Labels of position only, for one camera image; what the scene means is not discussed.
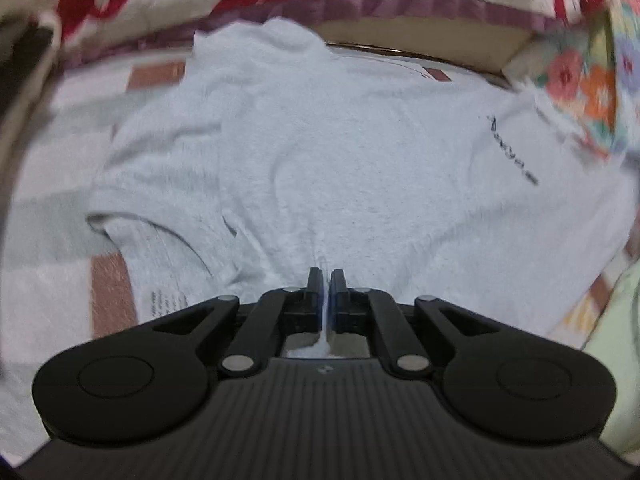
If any light grey abc t-shirt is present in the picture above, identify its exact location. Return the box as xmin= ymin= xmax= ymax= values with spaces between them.
xmin=87 ymin=18 xmax=638 ymax=335

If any checkered bed sheet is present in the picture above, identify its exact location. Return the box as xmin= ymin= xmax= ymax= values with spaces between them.
xmin=0 ymin=49 xmax=632 ymax=466

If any light green quilted blanket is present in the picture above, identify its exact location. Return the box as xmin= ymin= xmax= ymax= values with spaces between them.
xmin=585 ymin=262 xmax=640 ymax=465

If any white red bear quilt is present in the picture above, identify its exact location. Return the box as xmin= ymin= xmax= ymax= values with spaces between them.
xmin=1 ymin=0 xmax=618 ymax=72

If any colourful floral quilt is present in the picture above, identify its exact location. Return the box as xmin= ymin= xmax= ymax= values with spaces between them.
xmin=503 ymin=0 xmax=639 ymax=159

